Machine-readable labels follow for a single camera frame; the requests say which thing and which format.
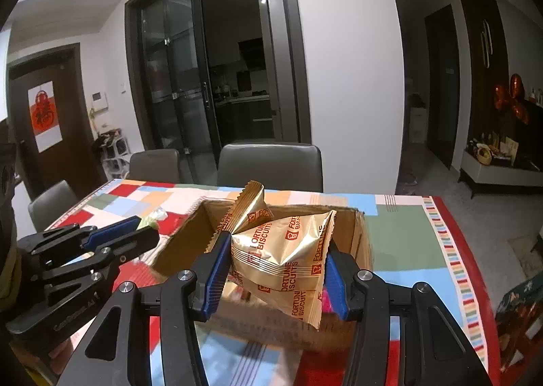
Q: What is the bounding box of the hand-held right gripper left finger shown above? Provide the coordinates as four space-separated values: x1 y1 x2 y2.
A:
57 232 233 386

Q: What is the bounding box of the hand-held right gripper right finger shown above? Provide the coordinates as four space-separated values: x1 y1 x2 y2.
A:
323 239 493 386

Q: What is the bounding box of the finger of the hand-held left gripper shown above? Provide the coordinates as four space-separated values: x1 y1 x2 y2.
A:
17 216 142 257
41 228 160 286

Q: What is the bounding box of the light green candy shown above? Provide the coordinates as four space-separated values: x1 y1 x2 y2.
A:
146 207 167 231

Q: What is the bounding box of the brown cardboard box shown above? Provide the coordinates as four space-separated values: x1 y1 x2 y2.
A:
152 198 375 353

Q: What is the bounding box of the gold biscuit packet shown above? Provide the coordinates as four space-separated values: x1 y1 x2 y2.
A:
231 209 338 331
204 180 277 254

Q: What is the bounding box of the pink snack packet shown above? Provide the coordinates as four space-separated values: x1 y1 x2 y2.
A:
318 288 337 315

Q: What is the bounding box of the grey dining chair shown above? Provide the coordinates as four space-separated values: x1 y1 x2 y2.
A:
128 149 182 183
28 180 80 233
216 142 324 193

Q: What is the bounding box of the white shoe rack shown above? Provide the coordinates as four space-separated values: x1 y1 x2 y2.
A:
94 127 131 181

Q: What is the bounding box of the colourful patchwork tablecloth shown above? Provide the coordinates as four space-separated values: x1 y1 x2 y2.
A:
8 179 504 386

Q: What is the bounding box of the brown entrance door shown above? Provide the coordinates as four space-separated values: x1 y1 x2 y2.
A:
7 42 93 201

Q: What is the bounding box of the red white door poster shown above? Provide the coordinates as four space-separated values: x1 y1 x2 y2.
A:
27 80 65 154

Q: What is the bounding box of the dark glass sliding door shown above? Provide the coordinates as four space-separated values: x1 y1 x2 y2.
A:
124 0 313 154

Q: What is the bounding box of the green floral cushion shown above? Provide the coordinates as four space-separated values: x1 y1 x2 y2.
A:
495 272 543 329

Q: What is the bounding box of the white low cabinet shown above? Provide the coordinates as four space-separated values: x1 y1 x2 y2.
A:
457 150 543 201

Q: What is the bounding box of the dark interior door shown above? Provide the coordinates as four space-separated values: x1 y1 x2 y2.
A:
425 4 462 171

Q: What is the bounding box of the kitchen range hood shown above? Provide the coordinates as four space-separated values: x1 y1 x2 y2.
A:
237 38 266 72

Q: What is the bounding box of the red foil balloon decoration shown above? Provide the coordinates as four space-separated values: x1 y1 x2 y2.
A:
493 73 532 124

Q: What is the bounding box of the dark wooden wardrobe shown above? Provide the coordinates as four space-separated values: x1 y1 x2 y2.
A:
455 0 510 146

